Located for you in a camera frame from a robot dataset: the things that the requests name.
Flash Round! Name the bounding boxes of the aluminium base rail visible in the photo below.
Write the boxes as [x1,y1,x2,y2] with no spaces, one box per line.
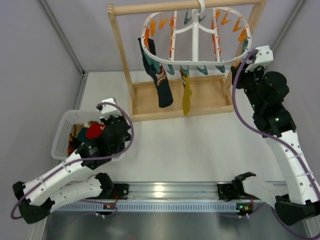
[41,181,313,213]

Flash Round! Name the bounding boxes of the red sock in basket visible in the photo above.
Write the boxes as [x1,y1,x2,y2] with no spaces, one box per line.
[85,123,105,139]

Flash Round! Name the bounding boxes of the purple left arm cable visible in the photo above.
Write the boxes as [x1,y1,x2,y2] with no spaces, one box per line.
[9,102,136,221]

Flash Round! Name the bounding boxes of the dark navy patterned sock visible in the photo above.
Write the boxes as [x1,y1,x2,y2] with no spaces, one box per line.
[137,37,174,108]

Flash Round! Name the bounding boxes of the brown striped sock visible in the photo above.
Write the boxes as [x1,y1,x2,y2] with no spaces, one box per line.
[70,121,92,138]

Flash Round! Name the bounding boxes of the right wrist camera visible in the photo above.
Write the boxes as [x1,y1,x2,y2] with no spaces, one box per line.
[245,45,274,73]

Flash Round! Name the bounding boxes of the white round clip hanger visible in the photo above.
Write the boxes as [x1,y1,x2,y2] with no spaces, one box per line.
[138,1,252,72]

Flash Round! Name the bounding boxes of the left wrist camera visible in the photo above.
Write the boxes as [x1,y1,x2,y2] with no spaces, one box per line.
[96,97,122,120]

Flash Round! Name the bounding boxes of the wooden hanger rack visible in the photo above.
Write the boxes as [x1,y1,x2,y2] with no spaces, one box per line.
[107,0,266,122]

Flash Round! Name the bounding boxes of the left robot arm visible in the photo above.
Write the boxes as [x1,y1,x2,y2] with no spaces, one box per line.
[12,116,134,224]

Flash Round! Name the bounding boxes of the white plastic laundry basket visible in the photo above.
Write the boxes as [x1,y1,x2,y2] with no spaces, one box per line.
[51,110,134,170]

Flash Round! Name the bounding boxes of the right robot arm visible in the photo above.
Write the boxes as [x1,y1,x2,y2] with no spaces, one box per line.
[231,66,320,226]

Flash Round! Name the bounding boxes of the argyle patterned sock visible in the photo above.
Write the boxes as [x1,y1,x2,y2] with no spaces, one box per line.
[67,134,78,156]

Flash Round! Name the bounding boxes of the dark green rolled sock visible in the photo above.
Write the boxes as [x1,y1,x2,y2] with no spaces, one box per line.
[76,127,88,143]

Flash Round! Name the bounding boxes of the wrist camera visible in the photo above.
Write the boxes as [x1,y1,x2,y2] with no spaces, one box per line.
[245,45,274,73]
[96,97,122,120]

